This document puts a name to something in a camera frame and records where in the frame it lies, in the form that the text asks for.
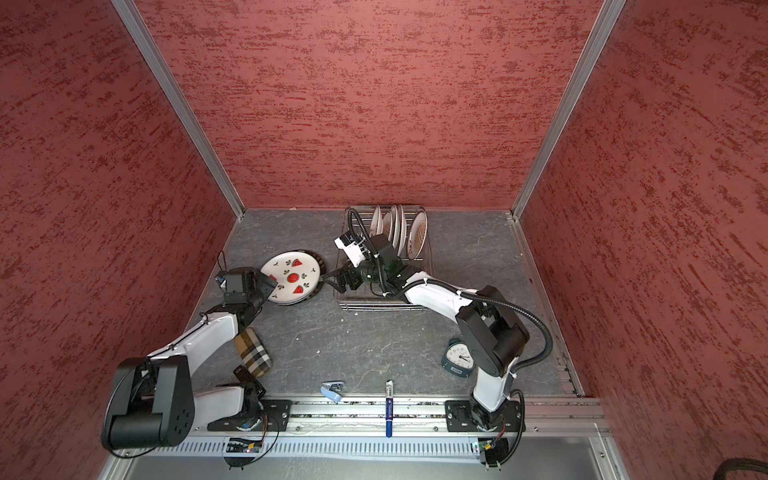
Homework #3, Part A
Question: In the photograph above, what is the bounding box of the brown patterned plate in rack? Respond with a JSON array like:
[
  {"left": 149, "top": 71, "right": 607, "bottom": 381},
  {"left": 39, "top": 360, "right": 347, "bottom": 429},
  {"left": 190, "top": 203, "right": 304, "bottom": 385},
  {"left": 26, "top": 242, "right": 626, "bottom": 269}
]
[{"left": 381, "top": 209, "right": 394, "bottom": 241}]

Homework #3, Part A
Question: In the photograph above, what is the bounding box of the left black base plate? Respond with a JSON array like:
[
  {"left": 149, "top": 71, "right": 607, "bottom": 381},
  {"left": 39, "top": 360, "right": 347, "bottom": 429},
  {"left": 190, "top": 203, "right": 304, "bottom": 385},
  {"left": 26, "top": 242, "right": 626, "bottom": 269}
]
[{"left": 206, "top": 399, "right": 293, "bottom": 434}]

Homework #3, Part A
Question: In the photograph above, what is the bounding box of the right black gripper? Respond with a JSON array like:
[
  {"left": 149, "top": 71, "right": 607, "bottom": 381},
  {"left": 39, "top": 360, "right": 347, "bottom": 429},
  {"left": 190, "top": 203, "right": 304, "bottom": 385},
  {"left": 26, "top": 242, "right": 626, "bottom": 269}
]
[{"left": 323, "top": 255, "right": 388, "bottom": 294}]

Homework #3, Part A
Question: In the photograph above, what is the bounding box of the right aluminium corner post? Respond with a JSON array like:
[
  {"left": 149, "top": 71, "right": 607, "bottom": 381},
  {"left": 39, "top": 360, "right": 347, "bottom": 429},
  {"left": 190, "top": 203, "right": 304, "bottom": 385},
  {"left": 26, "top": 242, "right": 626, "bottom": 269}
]
[{"left": 511, "top": 0, "right": 626, "bottom": 221}]

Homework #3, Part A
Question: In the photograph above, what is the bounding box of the white watermelon pattern plate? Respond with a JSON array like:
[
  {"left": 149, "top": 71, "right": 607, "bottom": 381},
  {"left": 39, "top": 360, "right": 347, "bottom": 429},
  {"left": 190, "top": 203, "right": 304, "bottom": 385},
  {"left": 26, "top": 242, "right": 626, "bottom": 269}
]
[{"left": 260, "top": 250, "right": 320, "bottom": 304}]

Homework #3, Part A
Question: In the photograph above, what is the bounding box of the small circuit board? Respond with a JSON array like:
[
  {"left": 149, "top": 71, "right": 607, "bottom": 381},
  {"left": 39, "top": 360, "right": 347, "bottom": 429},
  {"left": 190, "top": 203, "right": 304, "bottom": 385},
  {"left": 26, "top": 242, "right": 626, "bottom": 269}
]
[
  {"left": 476, "top": 437, "right": 510, "bottom": 469},
  {"left": 223, "top": 438, "right": 268, "bottom": 469}
]

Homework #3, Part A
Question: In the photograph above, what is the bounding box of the left small circuit board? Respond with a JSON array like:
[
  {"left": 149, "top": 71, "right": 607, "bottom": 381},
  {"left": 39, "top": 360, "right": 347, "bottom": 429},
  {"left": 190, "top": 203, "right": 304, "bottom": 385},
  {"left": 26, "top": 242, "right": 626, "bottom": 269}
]
[{"left": 223, "top": 438, "right": 268, "bottom": 469}]

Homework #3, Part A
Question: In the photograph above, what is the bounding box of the black corrugated cable conduit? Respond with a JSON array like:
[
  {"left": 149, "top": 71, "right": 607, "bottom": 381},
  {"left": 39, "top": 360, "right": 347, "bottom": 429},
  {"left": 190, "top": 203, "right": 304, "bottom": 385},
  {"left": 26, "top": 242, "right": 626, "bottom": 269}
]
[{"left": 345, "top": 207, "right": 554, "bottom": 373}]

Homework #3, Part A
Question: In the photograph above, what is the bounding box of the aluminium front rail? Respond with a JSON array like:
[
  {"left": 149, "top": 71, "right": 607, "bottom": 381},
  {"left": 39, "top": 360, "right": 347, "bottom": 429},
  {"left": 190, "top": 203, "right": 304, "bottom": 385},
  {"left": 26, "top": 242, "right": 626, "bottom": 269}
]
[{"left": 122, "top": 395, "right": 613, "bottom": 438}]

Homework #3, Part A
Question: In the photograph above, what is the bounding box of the green alarm clock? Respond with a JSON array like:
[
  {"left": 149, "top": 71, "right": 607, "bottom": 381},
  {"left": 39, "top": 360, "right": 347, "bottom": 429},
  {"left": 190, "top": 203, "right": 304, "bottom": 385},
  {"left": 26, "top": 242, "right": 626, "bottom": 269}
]
[{"left": 441, "top": 338, "right": 475, "bottom": 378}]

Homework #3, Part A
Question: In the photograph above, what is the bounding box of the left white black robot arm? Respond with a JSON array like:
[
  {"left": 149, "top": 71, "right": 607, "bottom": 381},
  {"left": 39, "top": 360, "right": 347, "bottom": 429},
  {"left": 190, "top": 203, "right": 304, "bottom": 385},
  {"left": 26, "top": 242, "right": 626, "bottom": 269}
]
[{"left": 101, "top": 268, "right": 278, "bottom": 457}]

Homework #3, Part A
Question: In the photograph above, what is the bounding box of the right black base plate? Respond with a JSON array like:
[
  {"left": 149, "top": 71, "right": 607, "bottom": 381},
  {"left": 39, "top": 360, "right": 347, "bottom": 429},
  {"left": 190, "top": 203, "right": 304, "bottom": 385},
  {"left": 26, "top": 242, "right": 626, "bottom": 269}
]
[{"left": 444, "top": 400, "right": 526, "bottom": 434}]

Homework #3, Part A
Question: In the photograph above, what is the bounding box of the right small circuit board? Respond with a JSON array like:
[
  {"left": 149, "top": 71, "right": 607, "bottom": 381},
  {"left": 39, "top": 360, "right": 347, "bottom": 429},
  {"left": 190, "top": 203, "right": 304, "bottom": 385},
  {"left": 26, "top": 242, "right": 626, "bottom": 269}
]
[{"left": 476, "top": 437, "right": 510, "bottom": 469}]

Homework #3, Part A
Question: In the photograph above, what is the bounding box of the white slotted cable duct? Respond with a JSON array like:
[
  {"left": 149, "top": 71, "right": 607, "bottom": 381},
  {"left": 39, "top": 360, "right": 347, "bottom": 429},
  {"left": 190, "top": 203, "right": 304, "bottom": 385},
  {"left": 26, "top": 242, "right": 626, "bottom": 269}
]
[{"left": 134, "top": 436, "right": 481, "bottom": 463}]

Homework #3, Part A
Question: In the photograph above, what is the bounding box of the metal wire dish rack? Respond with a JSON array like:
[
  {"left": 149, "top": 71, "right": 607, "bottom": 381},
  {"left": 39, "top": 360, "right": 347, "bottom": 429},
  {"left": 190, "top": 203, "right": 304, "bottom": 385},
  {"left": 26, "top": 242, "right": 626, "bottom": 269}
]
[{"left": 332, "top": 205, "right": 434, "bottom": 311}]

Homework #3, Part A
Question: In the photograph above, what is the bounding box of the left aluminium corner post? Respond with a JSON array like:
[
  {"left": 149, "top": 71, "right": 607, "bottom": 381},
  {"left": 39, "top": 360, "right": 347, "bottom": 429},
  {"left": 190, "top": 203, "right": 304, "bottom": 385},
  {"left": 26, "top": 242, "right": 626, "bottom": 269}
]
[{"left": 111, "top": 0, "right": 247, "bottom": 220}]

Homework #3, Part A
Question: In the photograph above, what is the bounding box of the aluminium corner post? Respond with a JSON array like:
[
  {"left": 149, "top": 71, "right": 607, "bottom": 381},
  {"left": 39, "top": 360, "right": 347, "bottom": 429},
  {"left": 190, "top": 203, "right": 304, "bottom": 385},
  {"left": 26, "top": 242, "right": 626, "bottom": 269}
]
[
  {"left": 511, "top": 0, "right": 626, "bottom": 221},
  {"left": 111, "top": 0, "right": 247, "bottom": 220}
]

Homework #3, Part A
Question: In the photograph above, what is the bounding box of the plaid fabric pouch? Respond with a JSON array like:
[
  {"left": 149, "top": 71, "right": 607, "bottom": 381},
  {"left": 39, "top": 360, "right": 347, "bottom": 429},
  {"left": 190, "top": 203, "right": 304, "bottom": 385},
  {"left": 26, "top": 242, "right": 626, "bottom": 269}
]
[{"left": 234, "top": 327, "right": 273, "bottom": 378}]

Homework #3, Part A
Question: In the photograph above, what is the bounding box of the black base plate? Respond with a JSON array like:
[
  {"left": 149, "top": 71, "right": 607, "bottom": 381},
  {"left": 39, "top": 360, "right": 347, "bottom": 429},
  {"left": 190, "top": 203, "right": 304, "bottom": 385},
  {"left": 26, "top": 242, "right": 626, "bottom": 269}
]
[
  {"left": 444, "top": 400, "right": 526, "bottom": 434},
  {"left": 206, "top": 399, "right": 293, "bottom": 434}
]

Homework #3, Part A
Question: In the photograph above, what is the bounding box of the white plate in rack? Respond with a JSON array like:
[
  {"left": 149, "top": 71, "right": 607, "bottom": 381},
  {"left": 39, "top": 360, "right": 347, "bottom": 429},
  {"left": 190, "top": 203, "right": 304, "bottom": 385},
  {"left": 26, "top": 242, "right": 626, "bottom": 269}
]
[
  {"left": 369, "top": 206, "right": 383, "bottom": 236},
  {"left": 390, "top": 205, "right": 407, "bottom": 255}
]

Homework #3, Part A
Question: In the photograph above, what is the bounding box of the blue white striped plate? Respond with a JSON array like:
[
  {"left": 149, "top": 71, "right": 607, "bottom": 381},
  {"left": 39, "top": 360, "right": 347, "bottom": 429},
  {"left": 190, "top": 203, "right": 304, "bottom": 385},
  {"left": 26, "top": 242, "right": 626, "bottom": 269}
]
[{"left": 293, "top": 250, "right": 326, "bottom": 304}]

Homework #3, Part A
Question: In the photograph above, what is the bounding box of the light blue clip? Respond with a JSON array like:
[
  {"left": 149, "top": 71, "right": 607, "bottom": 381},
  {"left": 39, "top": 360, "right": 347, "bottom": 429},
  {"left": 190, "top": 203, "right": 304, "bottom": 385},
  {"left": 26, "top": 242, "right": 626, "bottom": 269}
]
[{"left": 320, "top": 381, "right": 345, "bottom": 404}]

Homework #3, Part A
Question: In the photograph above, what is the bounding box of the blue marker pen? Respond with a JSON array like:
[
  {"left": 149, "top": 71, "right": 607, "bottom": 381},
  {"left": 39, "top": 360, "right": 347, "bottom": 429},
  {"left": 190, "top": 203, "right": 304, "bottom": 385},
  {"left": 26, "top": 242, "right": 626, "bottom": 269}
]
[{"left": 385, "top": 380, "right": 394, "bottom": 438}]

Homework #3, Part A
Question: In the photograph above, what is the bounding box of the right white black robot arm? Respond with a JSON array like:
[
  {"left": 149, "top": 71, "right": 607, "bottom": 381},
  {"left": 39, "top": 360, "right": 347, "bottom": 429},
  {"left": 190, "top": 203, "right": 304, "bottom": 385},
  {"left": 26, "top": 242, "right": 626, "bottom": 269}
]
[{"left": 323, "top": 230, "right": 531, "bottom": 431}]

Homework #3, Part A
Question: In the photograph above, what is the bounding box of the rearmost brown rim plate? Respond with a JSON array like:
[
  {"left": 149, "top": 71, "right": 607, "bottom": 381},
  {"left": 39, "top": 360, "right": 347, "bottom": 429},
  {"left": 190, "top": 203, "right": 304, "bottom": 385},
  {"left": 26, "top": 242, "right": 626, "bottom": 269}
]
[{"left": 407, "top": 210, "right": 428, "bottom": 259}]

